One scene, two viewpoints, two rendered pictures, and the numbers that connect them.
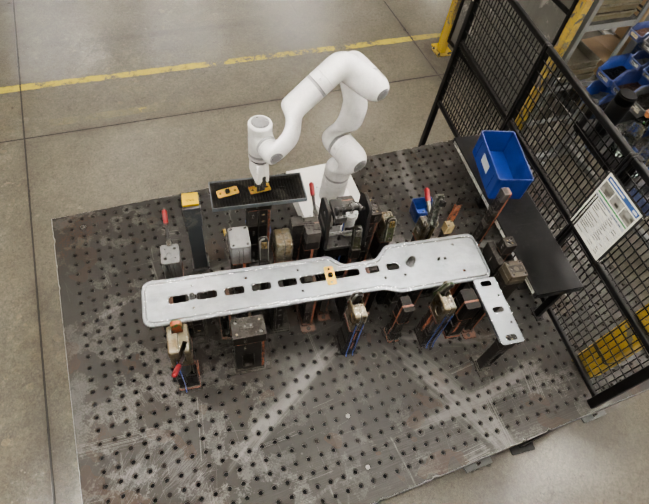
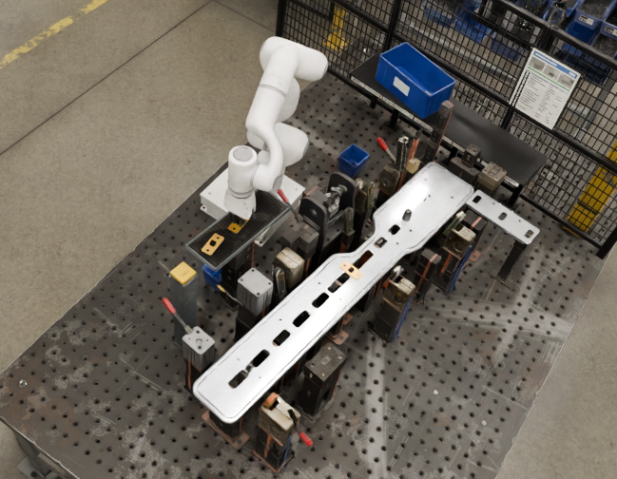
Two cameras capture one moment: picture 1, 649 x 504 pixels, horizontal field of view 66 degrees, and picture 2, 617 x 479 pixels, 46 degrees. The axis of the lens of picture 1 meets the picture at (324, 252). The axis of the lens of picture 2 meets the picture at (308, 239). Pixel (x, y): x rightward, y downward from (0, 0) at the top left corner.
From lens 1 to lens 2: 1.07 m
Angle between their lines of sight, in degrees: 20
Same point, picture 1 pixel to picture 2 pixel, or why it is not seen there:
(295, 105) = (267, 121)
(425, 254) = (411, 201)
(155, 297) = (215, 392)
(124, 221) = (64, 348)
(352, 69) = (298, 60)
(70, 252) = (34, 418)
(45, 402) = not seen: outside the picture
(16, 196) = not seen: outside the picture
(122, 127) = not seen: outside the picture
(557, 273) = (523, 157)
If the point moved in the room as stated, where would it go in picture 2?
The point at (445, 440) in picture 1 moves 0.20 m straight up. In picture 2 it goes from (523, 358) to (542, 333)
